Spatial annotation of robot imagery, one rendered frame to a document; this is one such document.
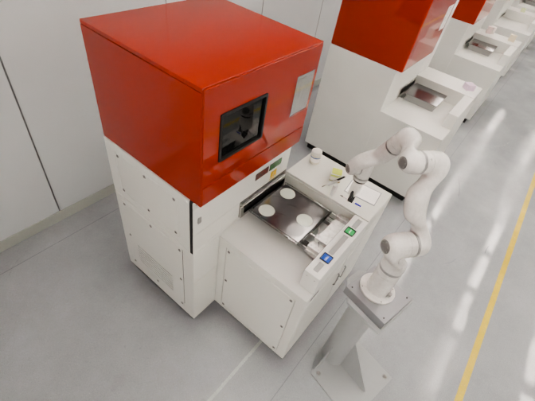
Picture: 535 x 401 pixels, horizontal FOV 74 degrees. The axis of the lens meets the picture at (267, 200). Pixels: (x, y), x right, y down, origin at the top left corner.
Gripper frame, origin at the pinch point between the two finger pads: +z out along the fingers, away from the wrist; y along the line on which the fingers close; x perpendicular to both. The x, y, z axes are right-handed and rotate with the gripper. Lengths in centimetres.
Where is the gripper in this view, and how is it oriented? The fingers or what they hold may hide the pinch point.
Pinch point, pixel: (351, 198)
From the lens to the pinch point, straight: 215.9
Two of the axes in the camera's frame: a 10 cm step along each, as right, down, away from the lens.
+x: 8.1, 4.9, -3.2
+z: -1.5, 7.0, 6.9
